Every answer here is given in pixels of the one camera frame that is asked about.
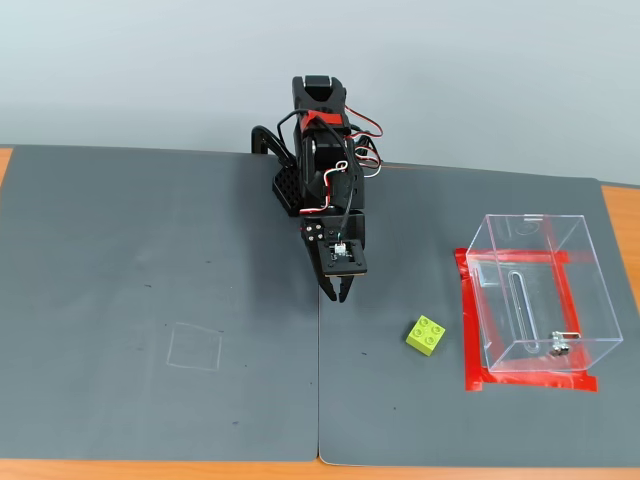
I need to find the green lego block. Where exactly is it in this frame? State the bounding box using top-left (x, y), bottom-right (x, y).
top-left (404, 314), bottom-right (448, 358)

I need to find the red tape floor marking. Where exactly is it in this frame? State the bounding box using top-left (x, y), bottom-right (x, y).
top-left (453, 219), bottom-right (600, 394)

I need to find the red black arm servo wire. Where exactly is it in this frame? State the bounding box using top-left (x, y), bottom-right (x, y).
top-left (346, 103), bottom-right (385, 180)

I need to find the grey mat with chalk square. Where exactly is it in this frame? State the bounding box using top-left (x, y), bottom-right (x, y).
top-left (0, 144), bottom-right (322, 463)

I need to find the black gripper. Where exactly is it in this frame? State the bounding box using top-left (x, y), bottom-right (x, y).
top-left (299, 209), bottom-right (367, 305)

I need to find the white red wrist servo wire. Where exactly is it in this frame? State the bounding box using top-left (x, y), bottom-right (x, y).
top-left (319, 160), bottom-right (352, 214)

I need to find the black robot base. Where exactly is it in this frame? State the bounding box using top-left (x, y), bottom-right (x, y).
top-left (270, 162), bottom-right (307, 218)

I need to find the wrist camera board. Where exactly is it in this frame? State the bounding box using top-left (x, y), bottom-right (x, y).
top-left (318, 238), bottom-right (370, 280)

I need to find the metal box latch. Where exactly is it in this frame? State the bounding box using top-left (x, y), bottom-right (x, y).
top-left (548, 330), bottom-right (582, 357)

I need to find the black table clamp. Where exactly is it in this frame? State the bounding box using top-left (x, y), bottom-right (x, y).
top-left (250, 125), bottom-right (295, 169)

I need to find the plain grey mat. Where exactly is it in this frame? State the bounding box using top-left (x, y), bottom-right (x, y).
top-left (317, 158), bottom-right (640, 469)

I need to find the transparent acrylic box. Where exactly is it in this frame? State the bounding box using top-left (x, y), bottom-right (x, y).
top-left (465, 213), bottom-right (624, 374)

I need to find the red tape on arm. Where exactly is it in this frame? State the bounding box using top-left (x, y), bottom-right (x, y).
top-left (300, 110), bottom-right (350, 129)

